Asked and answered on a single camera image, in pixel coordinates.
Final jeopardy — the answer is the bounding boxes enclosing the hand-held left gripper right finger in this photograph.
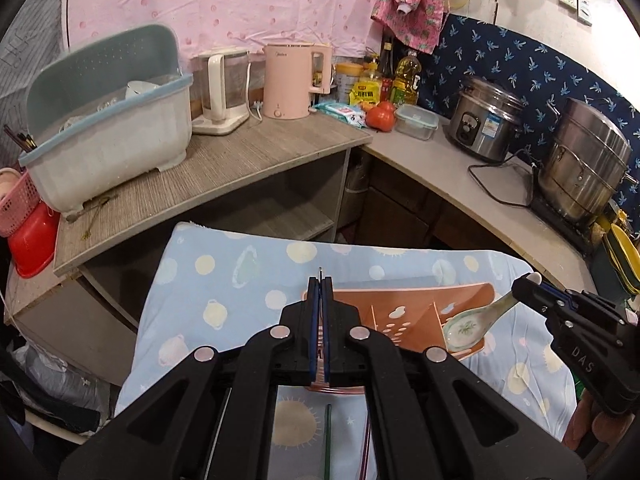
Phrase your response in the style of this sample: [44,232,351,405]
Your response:
[323,276,588,480]

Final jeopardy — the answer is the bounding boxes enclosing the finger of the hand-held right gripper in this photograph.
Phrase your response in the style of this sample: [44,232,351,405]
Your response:
[543,283,585,307]
[511,272,572,320]

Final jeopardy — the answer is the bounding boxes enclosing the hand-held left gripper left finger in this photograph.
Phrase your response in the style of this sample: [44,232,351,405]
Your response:
[59,276,324,480]

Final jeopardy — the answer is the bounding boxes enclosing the white ceramic soup spoon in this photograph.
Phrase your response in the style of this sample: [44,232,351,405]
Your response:
[444,290,521,354]

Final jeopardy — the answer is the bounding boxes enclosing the pink plastic utensil holder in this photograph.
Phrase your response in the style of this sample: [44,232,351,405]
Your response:
[301,282,496,396]

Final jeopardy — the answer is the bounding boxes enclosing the green chopstick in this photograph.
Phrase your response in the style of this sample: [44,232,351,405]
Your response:
[324,404,334,480]

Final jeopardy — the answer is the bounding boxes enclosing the dark red chopstick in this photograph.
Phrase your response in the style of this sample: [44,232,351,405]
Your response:
[360,421,374,480]

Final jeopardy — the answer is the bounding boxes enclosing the stack of yellow green bowls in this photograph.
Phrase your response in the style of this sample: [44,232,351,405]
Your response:
[599,209,640,297]

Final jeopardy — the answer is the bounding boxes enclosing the black induction cooker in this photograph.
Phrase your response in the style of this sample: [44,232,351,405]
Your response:
[529,195,609,257]

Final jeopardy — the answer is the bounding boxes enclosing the blue printed blanket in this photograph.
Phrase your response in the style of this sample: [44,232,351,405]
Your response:
[113,220,582,480]

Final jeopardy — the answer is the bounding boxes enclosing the steel steamer pot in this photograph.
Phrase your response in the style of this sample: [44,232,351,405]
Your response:
[537,97,639,226]

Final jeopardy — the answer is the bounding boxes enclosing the beige corner counter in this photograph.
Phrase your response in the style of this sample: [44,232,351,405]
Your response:
[362,110,602,302]

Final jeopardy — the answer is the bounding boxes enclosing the steel rice cooker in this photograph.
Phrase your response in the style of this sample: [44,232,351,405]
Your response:
[446,76,527,164]

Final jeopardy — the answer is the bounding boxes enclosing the grey wood-grain cabinet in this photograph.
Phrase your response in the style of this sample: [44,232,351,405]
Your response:
[4,102,375,387]

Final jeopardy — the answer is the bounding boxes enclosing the clear plastic food container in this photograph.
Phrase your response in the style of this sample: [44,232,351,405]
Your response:
[393,104,440,142]

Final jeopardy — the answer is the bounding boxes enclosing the wet wipes pack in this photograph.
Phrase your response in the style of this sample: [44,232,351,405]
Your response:
[313,101,370,129]

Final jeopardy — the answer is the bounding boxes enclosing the red round fruit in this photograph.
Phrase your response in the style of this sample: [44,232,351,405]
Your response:
[365,101,399,134]

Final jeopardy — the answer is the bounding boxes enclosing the navy patterned cloth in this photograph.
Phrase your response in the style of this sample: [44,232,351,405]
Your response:
[419,13,640,212]

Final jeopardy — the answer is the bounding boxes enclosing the cooking oil bottle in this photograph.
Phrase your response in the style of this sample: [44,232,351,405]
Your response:
[390,50,421,107]

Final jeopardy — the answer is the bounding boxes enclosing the yellow seasoning packet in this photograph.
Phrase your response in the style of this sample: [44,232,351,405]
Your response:
[349,76,384,109]

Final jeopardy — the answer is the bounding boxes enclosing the brown twig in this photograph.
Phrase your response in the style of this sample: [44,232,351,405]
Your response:
[66,194,119,242]

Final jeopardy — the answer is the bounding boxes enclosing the tin canister with yellow lid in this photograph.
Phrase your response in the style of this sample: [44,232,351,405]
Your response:
[333,62,365,106]

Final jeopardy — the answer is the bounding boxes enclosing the pink electric kettle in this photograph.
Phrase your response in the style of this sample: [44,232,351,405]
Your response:
[261,42,334,120]

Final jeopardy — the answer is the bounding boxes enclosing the grey plastic bag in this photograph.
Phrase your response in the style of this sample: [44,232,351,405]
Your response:
[9,344,110,412]

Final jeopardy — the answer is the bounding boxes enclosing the glass kettle with white base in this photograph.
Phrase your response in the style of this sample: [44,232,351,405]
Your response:
[191,47,252,136]

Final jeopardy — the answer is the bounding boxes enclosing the dark sauce bottle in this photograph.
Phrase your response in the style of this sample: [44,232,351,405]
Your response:
[380,35,396,102]

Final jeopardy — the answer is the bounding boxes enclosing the blue grey dish drainer box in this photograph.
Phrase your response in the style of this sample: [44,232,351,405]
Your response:
[19,24,194,214]

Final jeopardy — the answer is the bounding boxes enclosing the red plastic basin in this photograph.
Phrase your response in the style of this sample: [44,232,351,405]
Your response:
[7,202,61,280]

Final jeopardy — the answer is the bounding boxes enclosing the white cup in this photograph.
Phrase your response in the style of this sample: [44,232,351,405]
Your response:
[125,80,162,102]

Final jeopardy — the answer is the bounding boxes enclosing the pink floral garment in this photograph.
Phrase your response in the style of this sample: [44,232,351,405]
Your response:
[370,0,447,56]

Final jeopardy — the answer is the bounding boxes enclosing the pink plastic basket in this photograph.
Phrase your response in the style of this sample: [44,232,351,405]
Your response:
[0,167,42,239]

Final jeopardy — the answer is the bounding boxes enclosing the pink dotted curtain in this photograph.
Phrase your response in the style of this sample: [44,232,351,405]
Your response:
[67,0,397,69]

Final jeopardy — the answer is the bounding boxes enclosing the pink bowl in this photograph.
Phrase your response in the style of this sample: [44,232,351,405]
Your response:
[0,167,24,202]

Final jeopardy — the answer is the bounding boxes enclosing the bundle of dark chopsticks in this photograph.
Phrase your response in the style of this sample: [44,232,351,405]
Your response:
[2,124,39,152]

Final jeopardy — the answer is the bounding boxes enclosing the grey striped cloth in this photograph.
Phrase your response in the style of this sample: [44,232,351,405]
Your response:
[0,0,72,162]

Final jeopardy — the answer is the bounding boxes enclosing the black power cable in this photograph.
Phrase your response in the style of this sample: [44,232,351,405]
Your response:
[467,152,544,209]

